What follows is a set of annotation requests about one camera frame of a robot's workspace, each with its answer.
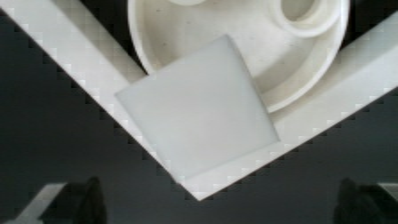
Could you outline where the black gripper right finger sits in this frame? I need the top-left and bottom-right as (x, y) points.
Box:
(333, 179), (398, 224)

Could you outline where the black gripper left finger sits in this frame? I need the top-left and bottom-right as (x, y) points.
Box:
(10, 176), (110, 224)

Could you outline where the white stool leg with tag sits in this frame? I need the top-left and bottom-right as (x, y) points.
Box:
(115, 37), (278, 181)

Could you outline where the white round stool seat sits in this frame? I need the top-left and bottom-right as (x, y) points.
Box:
(127, 0), (349, 111)

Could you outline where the white right fence rail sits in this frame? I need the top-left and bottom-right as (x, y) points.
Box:
(182, 11), (398, 200)

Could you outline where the white fence rail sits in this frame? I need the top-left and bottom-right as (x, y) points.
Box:
(182, 11), (398, 200)
(0, 0), (205, 201)

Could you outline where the white front fence rail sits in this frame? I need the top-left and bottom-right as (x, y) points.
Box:
(0, 0), (205, 201)

